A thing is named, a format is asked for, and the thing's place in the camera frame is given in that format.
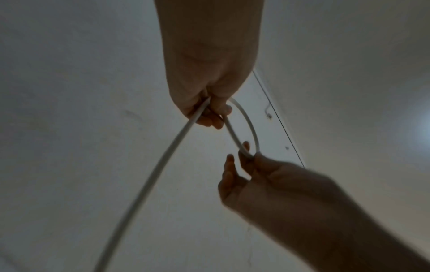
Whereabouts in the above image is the person's left hand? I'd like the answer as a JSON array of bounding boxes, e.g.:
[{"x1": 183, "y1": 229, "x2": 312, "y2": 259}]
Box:
[{"x1": 154, "y1": 0, "x2": 266, "y2": 130}]

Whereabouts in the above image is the person's right hand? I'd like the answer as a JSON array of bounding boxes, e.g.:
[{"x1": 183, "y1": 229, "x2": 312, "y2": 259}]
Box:
[{"x1": 217, "y1": 140, "x2": 354, "y2": 240}]

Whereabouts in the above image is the white cable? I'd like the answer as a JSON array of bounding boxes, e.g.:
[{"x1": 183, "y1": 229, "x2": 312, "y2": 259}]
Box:
[{"x1": 93, "y1": 96, "x2": 260, "y2": 272}]

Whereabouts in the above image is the thin black wall wire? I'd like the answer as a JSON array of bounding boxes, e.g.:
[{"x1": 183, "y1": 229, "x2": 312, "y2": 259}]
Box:
[{"x1": 252, "y1": 70, "x2": 306, "y2": 169}]

